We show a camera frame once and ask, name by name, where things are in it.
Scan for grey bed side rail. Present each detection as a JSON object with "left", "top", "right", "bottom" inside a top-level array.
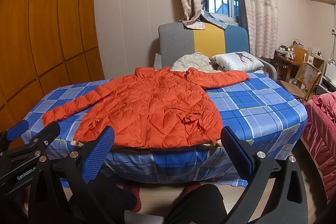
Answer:
[{"left": 254, "top": 57, "right": 277, "bottom": 81}]

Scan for orange puffer jacket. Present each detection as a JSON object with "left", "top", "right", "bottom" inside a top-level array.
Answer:
[{"left": 42, "top": 67, "right": 249, "bottom": 149}]

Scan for grey yellow blue headboard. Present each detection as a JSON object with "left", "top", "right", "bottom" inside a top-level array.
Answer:
[{"left": 158, "top": 22, "right": 249, "bottom": 67}]

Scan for wooden wardrobe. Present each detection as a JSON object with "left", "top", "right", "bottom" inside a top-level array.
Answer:
[{"left": 1, "top": 0, "right": 104, "bottom": 131}]

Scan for cluttered wooden desk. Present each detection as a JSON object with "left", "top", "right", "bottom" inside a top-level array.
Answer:
[{"left": 273, "top": 39, "right": 325, "bottom": 82}]

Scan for pink ruffled bedding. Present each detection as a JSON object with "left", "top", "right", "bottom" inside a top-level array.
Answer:
[{"left": 302, "top": 92, "right": 335, "bottom": 201}]

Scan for red slippers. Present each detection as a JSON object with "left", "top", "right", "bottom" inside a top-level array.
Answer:
[{"left": 123, "top": 183, "right": 201, "bottom": 213}]

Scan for blue plaid bed sheet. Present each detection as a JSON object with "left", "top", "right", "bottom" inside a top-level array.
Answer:
[{"left": 22, "top": 73, "right": 307, "bottom": 186}]

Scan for wicker wooden chair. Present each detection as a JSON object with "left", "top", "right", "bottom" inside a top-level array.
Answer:
[{"left": 280, "top": 63, "right": 322, "bottom": 103}]

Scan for right patterned curtain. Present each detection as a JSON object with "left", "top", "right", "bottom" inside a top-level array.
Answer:
[{"left": 233, "top": 0, "right": 279, "bottom": 59}]

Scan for white printed pillow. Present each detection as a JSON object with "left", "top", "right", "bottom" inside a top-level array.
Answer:
[{"left": 212, "top": 51, "right": 264, "bottom": 72}]

